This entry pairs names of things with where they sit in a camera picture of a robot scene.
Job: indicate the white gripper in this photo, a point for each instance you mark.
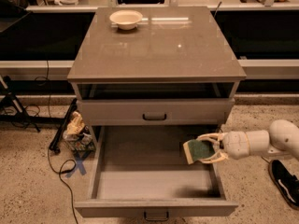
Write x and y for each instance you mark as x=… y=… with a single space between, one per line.
x=235 y=145

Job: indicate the green yellow sponge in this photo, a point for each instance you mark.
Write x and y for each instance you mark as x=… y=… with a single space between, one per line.
x=196 y=150

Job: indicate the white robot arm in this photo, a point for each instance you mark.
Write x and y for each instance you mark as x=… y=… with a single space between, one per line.
x=280 y=140

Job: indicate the closed grey top drawer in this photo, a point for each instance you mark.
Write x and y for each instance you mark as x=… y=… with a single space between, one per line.
x=179 y=112

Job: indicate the open grey middle drawer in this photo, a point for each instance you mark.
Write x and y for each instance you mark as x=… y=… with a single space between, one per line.
x=141 y=168

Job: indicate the grey drawer cabinet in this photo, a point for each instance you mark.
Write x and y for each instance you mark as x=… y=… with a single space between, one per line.
x=174 y=53

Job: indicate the black sneaker with white stripe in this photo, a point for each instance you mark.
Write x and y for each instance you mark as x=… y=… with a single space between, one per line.
x=287 y=184

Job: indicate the white paper bowl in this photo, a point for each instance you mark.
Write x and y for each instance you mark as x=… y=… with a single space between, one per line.
x=126 y=19

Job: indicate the black tripod stand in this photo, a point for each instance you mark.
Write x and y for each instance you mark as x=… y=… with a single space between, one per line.
x=20 y=114

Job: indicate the black drawer handle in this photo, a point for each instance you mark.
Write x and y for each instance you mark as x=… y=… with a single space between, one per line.
x=151 y=117

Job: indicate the metal lower drawer handle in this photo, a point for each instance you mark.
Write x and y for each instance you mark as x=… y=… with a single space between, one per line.
x=156 y=216

